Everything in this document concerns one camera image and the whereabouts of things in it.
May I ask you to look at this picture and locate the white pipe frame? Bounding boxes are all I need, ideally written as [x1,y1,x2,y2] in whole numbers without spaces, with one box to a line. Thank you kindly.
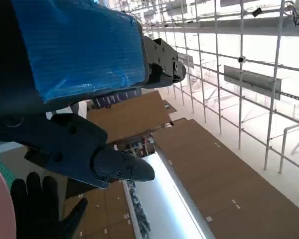
[109,0,299,200]

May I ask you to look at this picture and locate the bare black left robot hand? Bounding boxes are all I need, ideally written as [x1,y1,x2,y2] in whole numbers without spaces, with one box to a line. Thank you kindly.
[0,0,186,190]

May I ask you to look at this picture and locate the pink bowl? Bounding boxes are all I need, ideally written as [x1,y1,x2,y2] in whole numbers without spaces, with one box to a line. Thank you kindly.
[0,159,17,239]

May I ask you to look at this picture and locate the dark printed sign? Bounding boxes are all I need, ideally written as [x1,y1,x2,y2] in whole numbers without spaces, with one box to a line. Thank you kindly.
[93,88,143,109]

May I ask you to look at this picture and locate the green cutting mat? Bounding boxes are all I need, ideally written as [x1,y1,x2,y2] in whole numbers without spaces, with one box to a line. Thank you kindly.
[0,149,15,190]

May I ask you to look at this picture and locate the white glossy long panel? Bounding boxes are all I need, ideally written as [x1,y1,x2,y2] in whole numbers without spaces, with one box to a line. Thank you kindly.
[122,151,215,239]

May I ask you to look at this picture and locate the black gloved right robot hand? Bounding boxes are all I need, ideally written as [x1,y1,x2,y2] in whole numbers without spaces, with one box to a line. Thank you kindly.
[9,171,88,239]

